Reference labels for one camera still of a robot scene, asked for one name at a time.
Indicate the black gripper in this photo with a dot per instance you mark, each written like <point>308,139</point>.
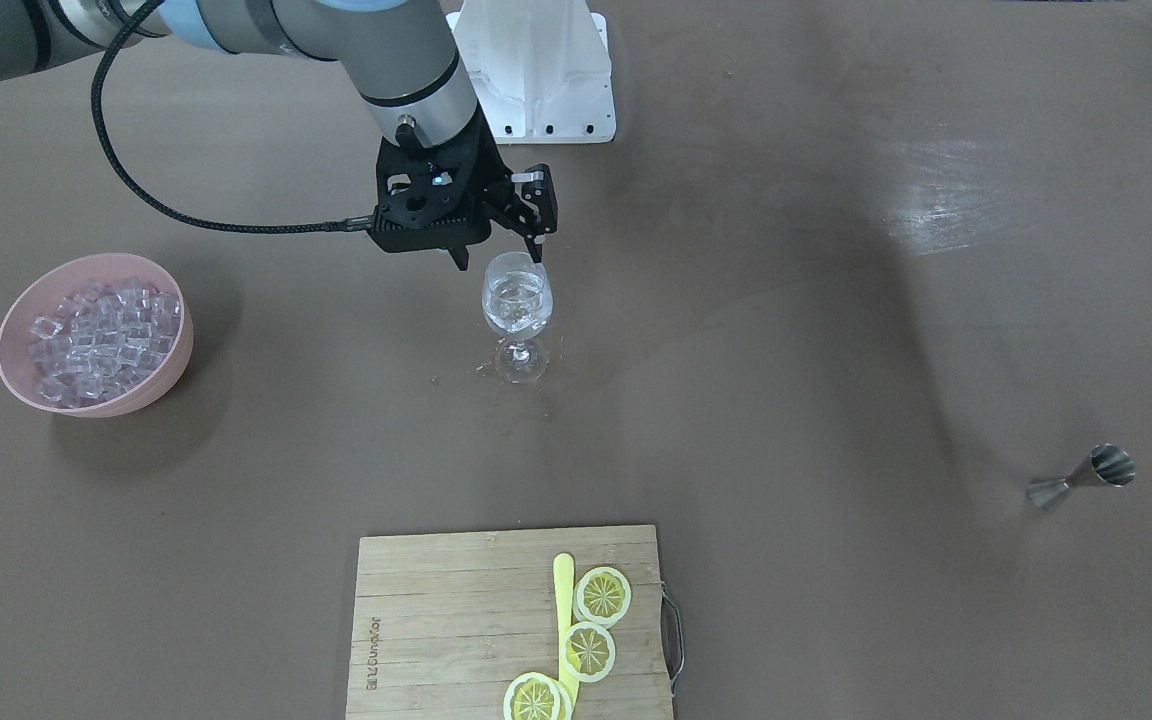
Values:
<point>534,205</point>

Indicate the steel double jigger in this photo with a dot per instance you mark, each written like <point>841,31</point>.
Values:
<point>1105,465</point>

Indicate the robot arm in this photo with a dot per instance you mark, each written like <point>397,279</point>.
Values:
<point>399,55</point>

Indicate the clear wine glass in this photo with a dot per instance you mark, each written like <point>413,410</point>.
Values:
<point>517,302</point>

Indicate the pink bowl of ice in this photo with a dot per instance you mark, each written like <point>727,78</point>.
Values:
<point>100,336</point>

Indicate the yellow plastic stick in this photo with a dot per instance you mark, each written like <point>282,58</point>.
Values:
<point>563,575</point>

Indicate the bamboo cutting board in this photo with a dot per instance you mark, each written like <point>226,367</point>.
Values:
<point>443,623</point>

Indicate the middle lemon slice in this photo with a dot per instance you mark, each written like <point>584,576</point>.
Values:
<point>587,653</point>

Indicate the far lemon slice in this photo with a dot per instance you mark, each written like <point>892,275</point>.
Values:
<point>536,696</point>

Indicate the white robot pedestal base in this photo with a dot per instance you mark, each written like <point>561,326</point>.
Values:
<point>542,70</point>

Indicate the lemon slice near handle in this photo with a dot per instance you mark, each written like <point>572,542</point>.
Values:
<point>602,596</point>

